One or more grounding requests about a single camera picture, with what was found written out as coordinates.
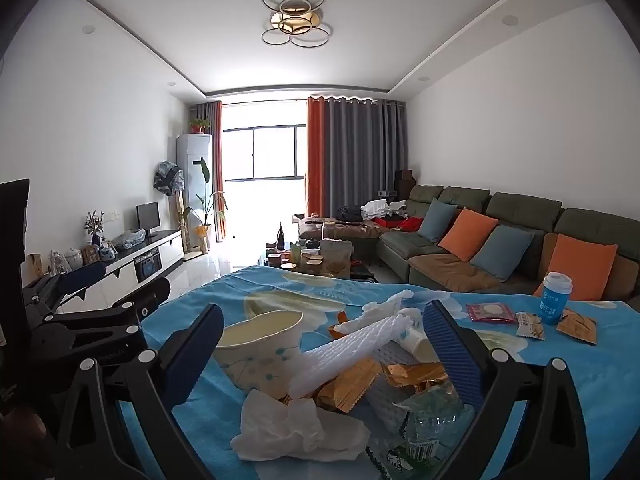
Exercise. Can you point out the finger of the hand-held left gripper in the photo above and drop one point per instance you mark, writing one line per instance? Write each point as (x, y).
(82, 276)
(150, 297)

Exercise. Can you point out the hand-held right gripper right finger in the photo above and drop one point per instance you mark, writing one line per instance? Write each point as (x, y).
(452, 355)

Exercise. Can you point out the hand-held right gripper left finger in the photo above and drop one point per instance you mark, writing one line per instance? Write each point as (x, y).
(195, 355)

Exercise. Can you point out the long white foam net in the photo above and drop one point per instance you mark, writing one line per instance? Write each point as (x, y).
(345, 355)

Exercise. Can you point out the white ceramic jar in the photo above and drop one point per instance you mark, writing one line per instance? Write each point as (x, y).
(73, 258)

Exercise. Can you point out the clear glass ornament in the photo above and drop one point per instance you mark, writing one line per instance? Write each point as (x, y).
(58, 264)

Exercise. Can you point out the small wooden box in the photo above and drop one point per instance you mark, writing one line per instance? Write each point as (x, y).
(35, 265)

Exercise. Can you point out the blue white porcelain jar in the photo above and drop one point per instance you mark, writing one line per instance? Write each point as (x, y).
(107, 251)

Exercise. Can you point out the white black TV cabinet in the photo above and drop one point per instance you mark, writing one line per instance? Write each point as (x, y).
(150, 260)

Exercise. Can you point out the crumpled gold wrapper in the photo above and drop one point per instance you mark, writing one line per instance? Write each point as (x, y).
(415, 374)

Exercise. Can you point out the vase with flowers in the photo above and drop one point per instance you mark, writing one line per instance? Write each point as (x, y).
(94, 225)

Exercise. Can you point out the red snack packet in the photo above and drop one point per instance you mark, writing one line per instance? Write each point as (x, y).
(492, 313)

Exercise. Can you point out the clear plastic bag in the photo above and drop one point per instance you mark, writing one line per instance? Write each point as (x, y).
(130, 239)

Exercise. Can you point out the printed paper bowl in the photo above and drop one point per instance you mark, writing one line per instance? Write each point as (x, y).
(260, 355)

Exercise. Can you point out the crushed clear plastic bottle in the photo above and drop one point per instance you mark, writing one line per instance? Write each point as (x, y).
(430, 425)

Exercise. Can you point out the flat white foam net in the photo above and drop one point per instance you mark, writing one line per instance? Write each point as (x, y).
(390, 400)

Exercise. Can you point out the black monitor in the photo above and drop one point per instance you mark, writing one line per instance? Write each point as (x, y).
(148, 216)

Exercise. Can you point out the beige snack packet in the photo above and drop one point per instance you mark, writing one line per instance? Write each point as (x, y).
(531, 326)

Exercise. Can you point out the green brown sofa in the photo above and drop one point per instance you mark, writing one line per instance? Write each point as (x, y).
(440, 265)

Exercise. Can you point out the tall leafy plant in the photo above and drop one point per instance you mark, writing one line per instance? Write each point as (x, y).
(205, 210)

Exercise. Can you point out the large gold wrapper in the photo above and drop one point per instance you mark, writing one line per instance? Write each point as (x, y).
(345, 387)

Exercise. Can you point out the large blue cushion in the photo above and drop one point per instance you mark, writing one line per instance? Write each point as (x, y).
(502, 252)

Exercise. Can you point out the blue paper cup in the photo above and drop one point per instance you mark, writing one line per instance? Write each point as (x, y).
(555, 300)

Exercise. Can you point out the fan with patterned cover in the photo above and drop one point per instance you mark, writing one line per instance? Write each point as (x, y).
(167, 177)

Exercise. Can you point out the small orange cushion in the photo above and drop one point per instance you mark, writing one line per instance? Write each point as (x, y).
(467, 234)

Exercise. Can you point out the crumpled white tissue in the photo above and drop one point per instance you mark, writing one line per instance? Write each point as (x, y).
(295, 430)

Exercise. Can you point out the blue floral tablecloth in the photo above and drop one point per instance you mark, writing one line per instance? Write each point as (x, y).
(575, 390)

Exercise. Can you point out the flat gold wrapper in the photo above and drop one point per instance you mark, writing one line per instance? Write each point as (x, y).
(577, 327)

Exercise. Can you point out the small blue cushion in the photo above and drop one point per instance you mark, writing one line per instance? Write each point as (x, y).
(436, 220)

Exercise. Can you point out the cluttered coffee table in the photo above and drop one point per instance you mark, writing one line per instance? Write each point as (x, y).
(300, 262)

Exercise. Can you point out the red cloth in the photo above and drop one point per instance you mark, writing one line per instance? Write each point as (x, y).
(400, 224)

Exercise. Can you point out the narrow grey orange curtain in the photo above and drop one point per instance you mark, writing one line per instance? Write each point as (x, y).
(215, 170)

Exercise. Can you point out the white standing air conditioner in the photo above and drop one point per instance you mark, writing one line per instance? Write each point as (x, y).
(192, 160)

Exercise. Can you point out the brown paper bag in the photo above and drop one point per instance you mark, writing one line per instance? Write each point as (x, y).
(336, 257)

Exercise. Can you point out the large orange cushion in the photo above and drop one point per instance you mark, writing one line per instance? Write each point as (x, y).
(577, 267)

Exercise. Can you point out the white folded clothes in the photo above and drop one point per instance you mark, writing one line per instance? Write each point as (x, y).
(380, 208)

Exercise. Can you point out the small potted plant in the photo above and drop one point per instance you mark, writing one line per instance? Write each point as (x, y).
(199, 125)

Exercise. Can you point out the brown boxes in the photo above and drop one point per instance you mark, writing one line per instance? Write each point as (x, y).
(406, 180)

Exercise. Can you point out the large window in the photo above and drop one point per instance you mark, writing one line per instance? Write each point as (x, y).
(265, 155)

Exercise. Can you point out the wide grey orange curtain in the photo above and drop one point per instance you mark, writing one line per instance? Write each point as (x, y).
(360, 160)

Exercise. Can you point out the wall socket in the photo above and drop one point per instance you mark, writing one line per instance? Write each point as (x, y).
(110, 216)

